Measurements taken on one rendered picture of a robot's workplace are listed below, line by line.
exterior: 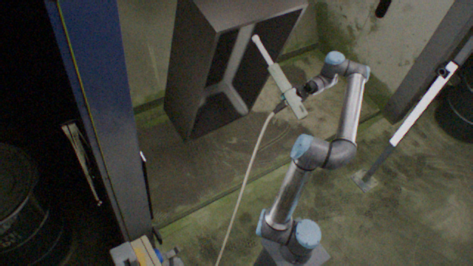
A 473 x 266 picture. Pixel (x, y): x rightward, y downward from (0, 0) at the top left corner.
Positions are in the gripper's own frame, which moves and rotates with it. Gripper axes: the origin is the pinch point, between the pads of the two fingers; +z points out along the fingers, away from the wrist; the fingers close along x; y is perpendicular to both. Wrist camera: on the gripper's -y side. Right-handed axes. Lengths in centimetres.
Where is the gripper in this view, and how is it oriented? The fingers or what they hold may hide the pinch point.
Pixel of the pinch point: (287, 99)
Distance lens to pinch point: 177.9
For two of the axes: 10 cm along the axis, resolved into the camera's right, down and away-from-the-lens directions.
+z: -7.9, 4.1, -4.5
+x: -5.0, -8.6, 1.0
